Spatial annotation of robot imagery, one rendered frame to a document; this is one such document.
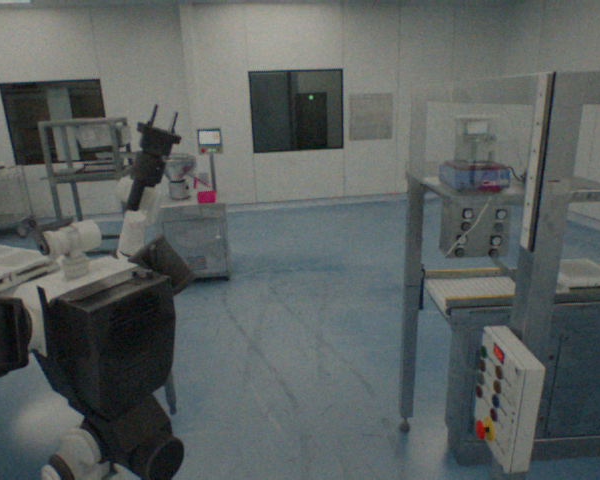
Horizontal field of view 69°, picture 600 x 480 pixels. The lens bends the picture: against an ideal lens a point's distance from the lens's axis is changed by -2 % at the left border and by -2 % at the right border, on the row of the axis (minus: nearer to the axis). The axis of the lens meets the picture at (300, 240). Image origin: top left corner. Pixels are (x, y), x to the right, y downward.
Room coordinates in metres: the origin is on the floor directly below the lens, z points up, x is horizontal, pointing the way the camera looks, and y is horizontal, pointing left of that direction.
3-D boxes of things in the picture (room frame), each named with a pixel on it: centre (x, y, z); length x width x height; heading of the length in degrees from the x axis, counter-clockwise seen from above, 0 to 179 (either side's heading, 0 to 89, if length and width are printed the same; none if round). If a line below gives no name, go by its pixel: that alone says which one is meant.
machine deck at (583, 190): (1.67, -0.84, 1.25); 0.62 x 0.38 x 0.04; 90
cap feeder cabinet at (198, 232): (4.05, 0.99, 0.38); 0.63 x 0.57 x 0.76; 98
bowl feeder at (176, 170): (4.10, 1.05, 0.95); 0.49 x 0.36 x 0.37; 98
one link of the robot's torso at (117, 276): (0.91, 0.47, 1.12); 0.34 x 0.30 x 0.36; 145
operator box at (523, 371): (0.80, -0.44, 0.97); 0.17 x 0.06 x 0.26; 0
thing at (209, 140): (4.23, 0.81, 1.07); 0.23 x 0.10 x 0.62; 98
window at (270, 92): (6.79, -0.04, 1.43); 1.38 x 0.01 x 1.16; 98
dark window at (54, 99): (6.31, 3.30, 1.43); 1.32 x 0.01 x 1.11; 98
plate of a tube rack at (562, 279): (1.66, -1.13, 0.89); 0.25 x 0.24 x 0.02; 0
